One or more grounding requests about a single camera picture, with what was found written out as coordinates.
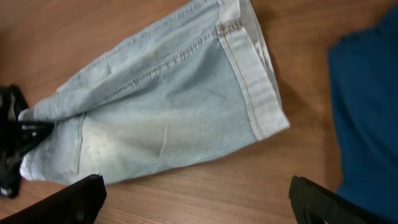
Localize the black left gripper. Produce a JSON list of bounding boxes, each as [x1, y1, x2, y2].
[[1, 85, 55, 198]]

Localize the blue shirt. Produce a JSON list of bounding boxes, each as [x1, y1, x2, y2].
[[328, 6, 397, 223]]

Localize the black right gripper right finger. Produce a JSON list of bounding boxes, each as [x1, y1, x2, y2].
[[289, 175, 389, 224]]

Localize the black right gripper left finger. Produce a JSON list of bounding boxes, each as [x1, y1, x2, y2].
[[1, 174, 107, 224]]

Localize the light blue denim shorts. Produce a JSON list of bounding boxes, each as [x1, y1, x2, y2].
[[19, 0, 290, 184]]

